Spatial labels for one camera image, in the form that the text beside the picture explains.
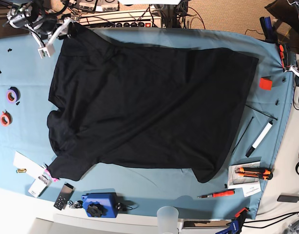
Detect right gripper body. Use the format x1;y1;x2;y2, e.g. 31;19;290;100
30;18;77;48

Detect black t-shirt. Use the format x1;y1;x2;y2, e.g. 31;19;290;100
47;23;259;183

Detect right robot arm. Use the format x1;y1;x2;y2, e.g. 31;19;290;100
5;0;77;57

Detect purple tape roll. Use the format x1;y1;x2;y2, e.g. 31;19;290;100
6;87;20;103

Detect power strip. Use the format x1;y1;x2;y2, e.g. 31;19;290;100
91;21;162;28

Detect red tape roll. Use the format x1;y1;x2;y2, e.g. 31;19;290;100
0;111;12;126

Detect blue table cloth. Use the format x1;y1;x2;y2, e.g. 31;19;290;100
0;28;294;218

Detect white paper sheet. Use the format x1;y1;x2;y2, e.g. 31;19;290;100
13;152;45;178

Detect brass battery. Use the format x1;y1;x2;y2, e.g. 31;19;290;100
16;169;27;174

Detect pink marker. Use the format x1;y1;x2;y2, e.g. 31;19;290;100
43;165;59;182

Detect white card box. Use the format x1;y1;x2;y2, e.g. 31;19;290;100
28;176;51;198

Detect black remote control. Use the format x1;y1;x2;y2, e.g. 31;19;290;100
54;183;74;210

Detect blue plastic box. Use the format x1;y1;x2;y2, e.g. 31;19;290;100
81;193;118;218

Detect frosted plastic cup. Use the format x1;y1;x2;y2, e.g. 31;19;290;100
157;206;179;234

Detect red cube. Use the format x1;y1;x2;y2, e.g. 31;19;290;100
259;78;273;91

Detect orange black tool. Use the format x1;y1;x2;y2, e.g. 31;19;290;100
278;43;291;71

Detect white marker pen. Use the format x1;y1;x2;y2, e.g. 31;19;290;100
245;121;273;157

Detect orange screwdriver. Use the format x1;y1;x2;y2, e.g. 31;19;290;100
197;190;235;198

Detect white business card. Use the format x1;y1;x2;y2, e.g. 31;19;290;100
243;183;261;197

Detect orange utility knife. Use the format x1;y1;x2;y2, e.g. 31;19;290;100
235;167;273;180

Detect blue orange clamp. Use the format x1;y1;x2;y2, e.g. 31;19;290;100
216;207;249;234

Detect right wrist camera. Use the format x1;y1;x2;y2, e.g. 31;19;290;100
38;44;55;59

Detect black cable tie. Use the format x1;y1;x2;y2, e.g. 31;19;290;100
245;104;278;121
231;116;255;155

